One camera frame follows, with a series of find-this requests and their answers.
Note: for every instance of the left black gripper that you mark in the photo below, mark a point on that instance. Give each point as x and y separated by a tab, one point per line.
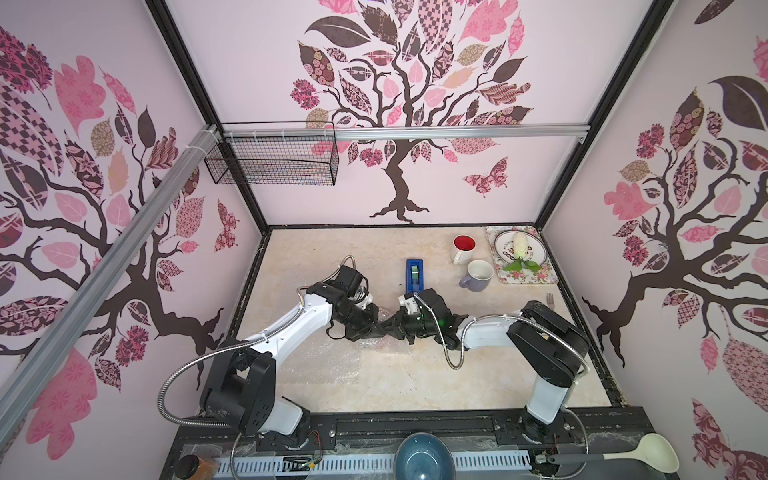
371	328

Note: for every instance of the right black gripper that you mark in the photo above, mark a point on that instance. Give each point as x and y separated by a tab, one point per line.
410	321

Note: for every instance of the blue tape dispenser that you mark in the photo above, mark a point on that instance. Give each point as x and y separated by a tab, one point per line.
414	275

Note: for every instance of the lavender mug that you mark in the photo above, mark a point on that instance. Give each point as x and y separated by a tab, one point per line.
478	276

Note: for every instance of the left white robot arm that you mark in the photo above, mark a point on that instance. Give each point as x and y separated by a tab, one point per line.
240	390

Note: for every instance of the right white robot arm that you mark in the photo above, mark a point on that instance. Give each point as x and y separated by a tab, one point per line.
553	347

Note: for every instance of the white mug red interior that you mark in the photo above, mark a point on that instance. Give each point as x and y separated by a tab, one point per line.
463	247

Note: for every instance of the white green toy vegetable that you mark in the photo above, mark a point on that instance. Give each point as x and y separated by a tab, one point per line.
520	261

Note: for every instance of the white decorated plate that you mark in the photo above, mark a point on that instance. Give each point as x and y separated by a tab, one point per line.
503	247

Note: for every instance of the blue ceramic bowl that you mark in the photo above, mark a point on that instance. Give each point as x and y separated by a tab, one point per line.
423	456

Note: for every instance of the brown jar black lid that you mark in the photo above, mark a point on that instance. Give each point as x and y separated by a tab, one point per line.
194	467

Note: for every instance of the white slotted cable duct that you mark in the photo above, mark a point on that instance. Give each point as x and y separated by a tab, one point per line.
372	464

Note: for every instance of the black wire basket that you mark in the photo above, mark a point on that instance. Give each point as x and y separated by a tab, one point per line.
302	153

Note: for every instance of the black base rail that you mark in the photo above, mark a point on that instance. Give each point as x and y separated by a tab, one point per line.
584	429

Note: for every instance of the rear aluminium frame bar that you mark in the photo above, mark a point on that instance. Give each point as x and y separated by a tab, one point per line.
422	132

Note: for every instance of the aluminium frame bar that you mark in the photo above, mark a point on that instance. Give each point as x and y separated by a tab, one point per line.
27	382
422	132

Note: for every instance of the cream ladle grey handle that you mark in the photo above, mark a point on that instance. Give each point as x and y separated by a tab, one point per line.
653	449

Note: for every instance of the left aluminium frame bar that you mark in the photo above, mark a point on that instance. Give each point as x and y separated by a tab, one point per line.
27	382

